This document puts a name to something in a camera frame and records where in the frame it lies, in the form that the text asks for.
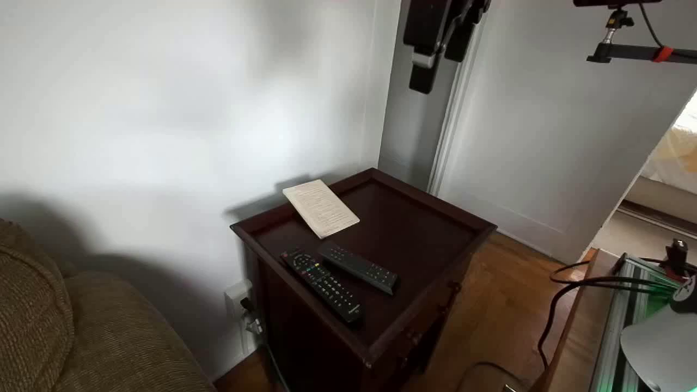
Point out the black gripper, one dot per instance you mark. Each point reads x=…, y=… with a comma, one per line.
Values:
x=438, y=27

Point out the black remote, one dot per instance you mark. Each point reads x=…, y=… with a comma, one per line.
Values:
x=326, y=287
x=360, y=269

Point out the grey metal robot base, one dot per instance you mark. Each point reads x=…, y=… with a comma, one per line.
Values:
x=650, y=336

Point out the dark wooden side table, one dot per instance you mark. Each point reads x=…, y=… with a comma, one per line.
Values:
x=421, y=239

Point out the brown fabric couch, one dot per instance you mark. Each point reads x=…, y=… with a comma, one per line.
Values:
x=85, y=331

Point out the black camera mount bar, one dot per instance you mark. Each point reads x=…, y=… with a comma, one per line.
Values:
x=620, y=19

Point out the white wall outlet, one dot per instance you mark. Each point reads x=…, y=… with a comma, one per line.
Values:
x=235, y=295

